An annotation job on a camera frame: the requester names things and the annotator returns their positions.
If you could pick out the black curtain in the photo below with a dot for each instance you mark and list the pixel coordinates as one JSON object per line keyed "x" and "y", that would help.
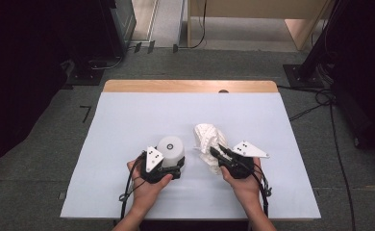
{"x": 19, "y": 80}
{"x": 368, "y": 64}

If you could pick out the wooden table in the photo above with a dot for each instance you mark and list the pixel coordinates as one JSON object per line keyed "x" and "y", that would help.
{"x": 188, "y": 86}

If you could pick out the person's left hand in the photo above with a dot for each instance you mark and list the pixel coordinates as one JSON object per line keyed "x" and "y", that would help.
{"x": 145, "y": 194}

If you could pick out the light wooden desk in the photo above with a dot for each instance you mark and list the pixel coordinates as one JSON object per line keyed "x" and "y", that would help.
{"x": 256, "y": 8}

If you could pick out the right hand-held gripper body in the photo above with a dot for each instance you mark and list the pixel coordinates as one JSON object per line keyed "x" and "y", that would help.
{"x": 248, "y": 150}

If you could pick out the white knitted cloth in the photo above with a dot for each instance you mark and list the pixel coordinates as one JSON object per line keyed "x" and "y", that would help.
{"x": 208, "y": 136}

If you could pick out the white table sheet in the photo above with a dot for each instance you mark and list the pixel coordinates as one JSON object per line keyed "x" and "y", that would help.
{"x": 240, "y": 112}

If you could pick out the person's right hand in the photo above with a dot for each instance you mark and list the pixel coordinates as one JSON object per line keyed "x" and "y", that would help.
{"x": 248, "y": 191}

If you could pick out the black cabinet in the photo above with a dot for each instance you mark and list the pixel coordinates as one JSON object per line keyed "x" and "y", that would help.
{"x": 120, "y": 25}

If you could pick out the aluminium frame post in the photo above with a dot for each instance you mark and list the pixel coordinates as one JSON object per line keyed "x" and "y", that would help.
{"x": 152, "y": 22}
{"x": 180, "y": 25}

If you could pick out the black stand base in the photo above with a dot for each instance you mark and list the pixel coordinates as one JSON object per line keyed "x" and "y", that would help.
{"x": 84, "y": 77}

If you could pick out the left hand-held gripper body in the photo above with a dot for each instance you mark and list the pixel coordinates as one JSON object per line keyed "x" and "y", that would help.
{"x": 153, "y": 159}

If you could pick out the black stand with base plate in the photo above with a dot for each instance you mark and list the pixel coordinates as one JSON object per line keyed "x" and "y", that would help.
{"x": 304, "y": 75}

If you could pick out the white plastic cylinder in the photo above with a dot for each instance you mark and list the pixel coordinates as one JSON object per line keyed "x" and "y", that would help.
{"x": 172, "y": 159}

